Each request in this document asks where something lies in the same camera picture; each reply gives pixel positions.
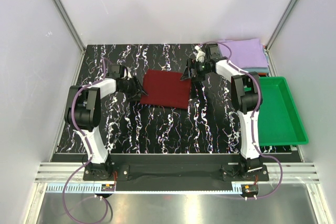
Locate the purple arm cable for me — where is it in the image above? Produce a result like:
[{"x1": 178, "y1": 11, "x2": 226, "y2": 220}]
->
[
  {"x1": 62, "y1": 57, "x2": 114, "y2": 222},
  {"x1": 199, "y1": 41, "x2": 284, "y2": 200}
]

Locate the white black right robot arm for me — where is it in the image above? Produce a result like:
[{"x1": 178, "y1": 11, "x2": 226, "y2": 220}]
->
[{"x1": 181, "y1": 42, "x2": 263, "y2": 180}]

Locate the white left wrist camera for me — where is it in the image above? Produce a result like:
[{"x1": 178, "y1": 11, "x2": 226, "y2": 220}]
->
[{"x1": 123, "y1": 67, "x2": 133, "y2": 80}]

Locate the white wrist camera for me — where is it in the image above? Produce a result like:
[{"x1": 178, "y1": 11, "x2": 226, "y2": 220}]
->
[
  {"x1": 194, "y1": 46, "x2": 206, "y2": 62},
  {"x1": 123, "y1": 67, "x2": 133, "y2": 80}
]

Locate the aluminium front rail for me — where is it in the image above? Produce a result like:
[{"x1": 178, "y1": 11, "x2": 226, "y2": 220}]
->
[{"x1": 35, "y1": 162, "x2": 320, "y2": 184}]

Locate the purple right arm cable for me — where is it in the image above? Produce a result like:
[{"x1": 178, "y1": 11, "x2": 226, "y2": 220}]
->
[{"x1": 199, "y1": 41, "x2": 284, "y2": 200}]

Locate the folded lavender t shirt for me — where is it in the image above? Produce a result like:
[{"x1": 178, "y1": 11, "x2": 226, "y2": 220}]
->
[{"x1": 219, "y1": 38, "x2": 268, "y2": 69}]

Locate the right aluminium frame post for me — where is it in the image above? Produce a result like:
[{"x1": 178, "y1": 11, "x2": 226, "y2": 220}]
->
[{"x1": 265, "y1": 0, "x2": 299, "y2": 50}]

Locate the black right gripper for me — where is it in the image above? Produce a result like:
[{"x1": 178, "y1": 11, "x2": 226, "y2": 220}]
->
[{"x1": 180, "y1": 59, "x2": 211, "y2": 83}]

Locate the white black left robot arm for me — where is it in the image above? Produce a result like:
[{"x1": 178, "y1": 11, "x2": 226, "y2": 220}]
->
[{"x1": 64, "y1": 64, "x2": 148, "y2": 180}]

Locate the aluminium frame post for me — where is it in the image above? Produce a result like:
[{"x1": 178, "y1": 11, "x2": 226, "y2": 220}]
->
[
  {"x1": 265, "y1": 0, "x2": 299, "y2": 50},
  {"x1": 52, "y1": 0, "x2": 86, "y2": 53}
]

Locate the white slotted cable duct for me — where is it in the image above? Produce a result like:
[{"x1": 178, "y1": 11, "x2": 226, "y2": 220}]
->
[{"x1": 46, "y1": 183, "x2": 242, "y2": 195}]

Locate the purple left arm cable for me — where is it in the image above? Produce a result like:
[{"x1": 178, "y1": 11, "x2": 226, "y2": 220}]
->
[{"x1": 62, "y1": 57, "x2": 114, "y2": 222}]

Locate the dark red t shirt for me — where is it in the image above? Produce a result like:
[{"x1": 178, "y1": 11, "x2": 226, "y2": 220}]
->
[{"x1": 140, "y1": 69, "x2": 191, "y2": 109}]

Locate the left aluminium frame post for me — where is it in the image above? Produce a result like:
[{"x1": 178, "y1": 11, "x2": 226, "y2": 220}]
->
[{"x1": 52, "y1": 0, "x2": 86, "y2": 53}]

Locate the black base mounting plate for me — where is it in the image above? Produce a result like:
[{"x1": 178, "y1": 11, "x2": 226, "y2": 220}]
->
[{"x1": 83, "y1": 154, "x2": 269, "y2": 187}]

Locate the green plastic tray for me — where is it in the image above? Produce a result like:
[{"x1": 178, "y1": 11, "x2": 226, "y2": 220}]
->
[{"x1": 258, "y1": 77, "x2": 309, "y2": 146}]

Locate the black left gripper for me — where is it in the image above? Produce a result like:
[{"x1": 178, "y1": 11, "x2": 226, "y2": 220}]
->
[{"x1": 119, "y1": 76, "x2": 148, "y2": 102}]

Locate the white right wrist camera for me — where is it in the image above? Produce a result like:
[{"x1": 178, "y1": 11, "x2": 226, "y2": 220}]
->
[{"x1": 194, "y1": 46, "x2": 206, "y2": 62}]

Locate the folded grey blue t shirt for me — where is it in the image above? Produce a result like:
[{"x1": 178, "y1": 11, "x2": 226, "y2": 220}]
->
[{"x1": 245, "y1": 51, "x2": 270, "y2": 74}]

